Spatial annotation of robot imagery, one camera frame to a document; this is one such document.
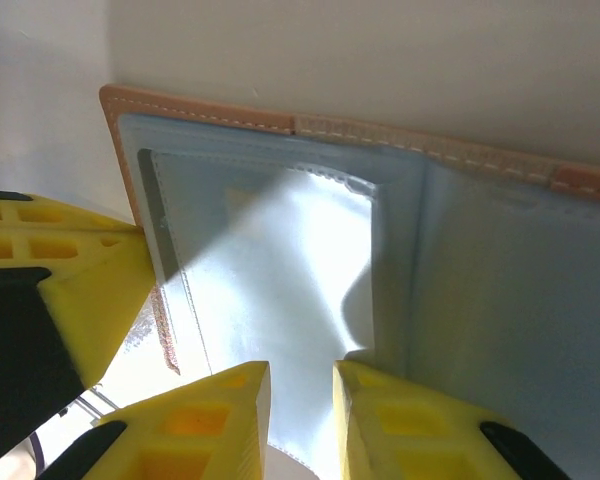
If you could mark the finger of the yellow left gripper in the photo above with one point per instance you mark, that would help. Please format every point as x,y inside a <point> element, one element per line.
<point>100,280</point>

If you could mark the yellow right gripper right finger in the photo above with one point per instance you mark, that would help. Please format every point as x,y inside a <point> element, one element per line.
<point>405,440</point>

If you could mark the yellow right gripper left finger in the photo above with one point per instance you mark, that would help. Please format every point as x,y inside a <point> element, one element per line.
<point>205,435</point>

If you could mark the tan leather card holder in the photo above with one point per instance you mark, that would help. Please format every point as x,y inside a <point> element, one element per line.
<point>505,300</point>

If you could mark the long aluminium base rail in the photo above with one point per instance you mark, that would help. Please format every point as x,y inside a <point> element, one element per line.
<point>87,405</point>

